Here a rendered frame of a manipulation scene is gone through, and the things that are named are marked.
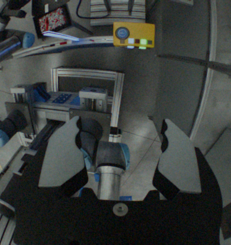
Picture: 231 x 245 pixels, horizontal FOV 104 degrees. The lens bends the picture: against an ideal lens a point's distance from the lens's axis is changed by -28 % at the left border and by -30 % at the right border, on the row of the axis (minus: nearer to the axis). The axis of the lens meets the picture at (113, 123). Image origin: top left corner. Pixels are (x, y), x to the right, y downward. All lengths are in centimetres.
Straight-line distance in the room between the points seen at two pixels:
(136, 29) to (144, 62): 111
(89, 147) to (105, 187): 17
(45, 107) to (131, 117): 127
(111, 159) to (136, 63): 130
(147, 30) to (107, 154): 51
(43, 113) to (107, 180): 60
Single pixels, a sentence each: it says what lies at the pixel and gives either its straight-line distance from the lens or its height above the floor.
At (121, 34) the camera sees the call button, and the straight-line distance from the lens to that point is 51.
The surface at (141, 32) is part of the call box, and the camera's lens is 53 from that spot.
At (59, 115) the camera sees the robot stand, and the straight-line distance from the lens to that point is 82.
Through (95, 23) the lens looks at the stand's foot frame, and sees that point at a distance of 159.
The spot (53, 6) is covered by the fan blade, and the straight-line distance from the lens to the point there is 51.
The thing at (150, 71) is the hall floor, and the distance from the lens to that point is 164.
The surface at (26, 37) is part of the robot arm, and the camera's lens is 63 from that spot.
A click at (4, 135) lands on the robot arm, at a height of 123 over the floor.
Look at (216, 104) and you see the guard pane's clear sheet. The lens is 69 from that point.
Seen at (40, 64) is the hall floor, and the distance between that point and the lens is 194.
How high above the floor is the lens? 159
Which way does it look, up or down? 59 degrees down
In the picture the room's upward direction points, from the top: 173 degrees counter-clockwise
